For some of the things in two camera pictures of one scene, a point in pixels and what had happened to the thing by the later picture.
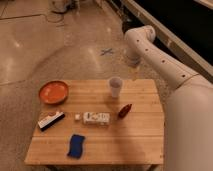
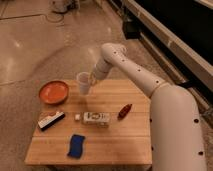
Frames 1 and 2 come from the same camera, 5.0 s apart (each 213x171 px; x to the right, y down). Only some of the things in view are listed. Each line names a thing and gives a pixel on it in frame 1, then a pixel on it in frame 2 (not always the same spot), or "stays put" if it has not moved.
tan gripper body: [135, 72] to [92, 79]
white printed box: [96, 118] stays put
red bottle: [124, 111] stays put
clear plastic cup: [115, 84] to [84, 82]
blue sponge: [76, 146] stays put
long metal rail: [170, 38] stays put
